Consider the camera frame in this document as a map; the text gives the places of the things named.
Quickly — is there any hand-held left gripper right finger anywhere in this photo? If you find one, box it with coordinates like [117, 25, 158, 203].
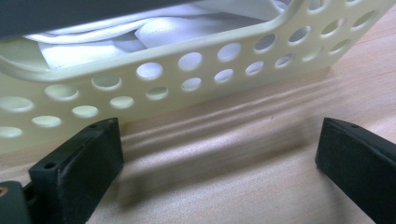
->
[315, 117, 396, 224]

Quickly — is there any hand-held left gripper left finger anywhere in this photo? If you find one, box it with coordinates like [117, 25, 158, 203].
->
[28, 117, 124, 224]

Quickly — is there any pale yellow plastic basket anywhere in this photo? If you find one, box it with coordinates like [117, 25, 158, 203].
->
[0, 0, 396, 156]

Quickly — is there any white towel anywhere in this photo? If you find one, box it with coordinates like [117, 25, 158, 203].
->
[23, 0, 312, 70]

